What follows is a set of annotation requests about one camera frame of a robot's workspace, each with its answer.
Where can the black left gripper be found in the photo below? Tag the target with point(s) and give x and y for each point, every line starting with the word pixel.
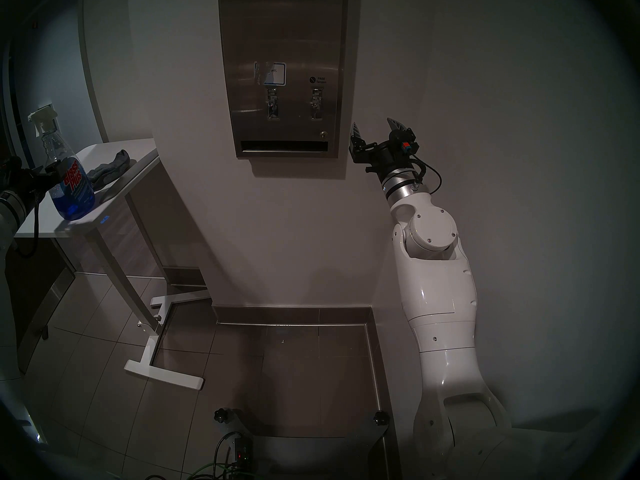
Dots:
pixel 25 179

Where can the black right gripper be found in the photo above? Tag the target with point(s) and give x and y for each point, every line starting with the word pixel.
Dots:
pixel 385 156

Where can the blue glass cleaner spray bottle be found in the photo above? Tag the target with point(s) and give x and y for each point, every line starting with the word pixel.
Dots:
pixel 75 199

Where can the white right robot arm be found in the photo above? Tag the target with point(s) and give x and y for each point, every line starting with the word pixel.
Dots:
pixel 440 294

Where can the grey cloth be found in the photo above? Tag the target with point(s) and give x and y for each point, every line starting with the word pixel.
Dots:
pixel 107 171

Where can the metal dispenser lever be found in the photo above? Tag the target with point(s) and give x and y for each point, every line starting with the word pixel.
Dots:
pixel 271 104
pixel 316 106

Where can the small printed dispenser label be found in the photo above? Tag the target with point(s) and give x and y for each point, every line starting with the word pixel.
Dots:
pixel 318 80

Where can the white blue-edged sticker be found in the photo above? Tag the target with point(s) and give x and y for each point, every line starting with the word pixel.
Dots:
pixel 275 74

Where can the white table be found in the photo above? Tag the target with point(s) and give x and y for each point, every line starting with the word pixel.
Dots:
pixel 165 376

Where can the black star knob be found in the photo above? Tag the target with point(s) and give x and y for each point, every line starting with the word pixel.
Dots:
pixel 381 418
pixel 223 415

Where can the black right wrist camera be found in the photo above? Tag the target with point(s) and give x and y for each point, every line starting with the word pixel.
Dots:
pixel 407 141

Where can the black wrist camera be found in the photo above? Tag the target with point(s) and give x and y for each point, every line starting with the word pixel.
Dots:
pixel 407 141
pixel 12 163

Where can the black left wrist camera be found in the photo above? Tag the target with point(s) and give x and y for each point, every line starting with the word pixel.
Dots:
pixel 12 163

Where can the stainless steel wall dispenser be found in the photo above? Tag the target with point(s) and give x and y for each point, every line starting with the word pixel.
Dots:
pixel 285 34

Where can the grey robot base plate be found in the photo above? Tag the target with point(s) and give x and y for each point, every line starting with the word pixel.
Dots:
pixel 310 454

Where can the black power box red switch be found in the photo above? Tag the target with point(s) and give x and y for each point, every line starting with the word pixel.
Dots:
pixel 242 454

